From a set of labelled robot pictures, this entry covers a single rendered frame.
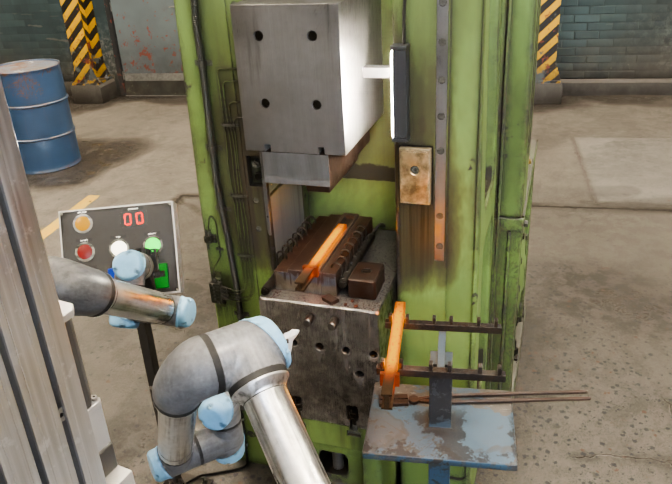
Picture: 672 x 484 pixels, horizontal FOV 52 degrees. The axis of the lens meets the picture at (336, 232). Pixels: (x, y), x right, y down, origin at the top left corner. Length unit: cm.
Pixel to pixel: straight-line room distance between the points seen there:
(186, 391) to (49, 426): 46
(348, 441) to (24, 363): 165
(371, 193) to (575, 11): 559
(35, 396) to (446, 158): 140
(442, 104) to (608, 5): 598
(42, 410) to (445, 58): 139
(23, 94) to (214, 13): 439
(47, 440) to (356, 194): 176
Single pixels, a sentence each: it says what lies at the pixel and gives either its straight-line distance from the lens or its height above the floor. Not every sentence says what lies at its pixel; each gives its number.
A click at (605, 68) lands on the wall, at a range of 795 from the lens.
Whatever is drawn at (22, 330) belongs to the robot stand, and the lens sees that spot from 80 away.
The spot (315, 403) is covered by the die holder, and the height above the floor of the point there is 54.
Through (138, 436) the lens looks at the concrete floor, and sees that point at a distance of 314.
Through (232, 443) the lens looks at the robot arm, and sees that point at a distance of 166.
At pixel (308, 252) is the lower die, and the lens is 219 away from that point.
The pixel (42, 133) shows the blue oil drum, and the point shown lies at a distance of 644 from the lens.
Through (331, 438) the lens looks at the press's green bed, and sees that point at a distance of 236.
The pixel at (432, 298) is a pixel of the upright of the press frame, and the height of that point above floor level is 86.
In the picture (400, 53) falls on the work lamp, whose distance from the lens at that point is 188.
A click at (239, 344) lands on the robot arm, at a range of 128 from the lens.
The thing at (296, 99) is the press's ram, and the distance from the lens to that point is 188.
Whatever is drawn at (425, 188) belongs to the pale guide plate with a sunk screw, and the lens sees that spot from 199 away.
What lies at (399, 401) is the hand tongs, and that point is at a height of 69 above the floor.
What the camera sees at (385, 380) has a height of 96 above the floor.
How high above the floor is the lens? 198
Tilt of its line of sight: 25 degrees down
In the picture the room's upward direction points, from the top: 3 degrees counter-clockwise
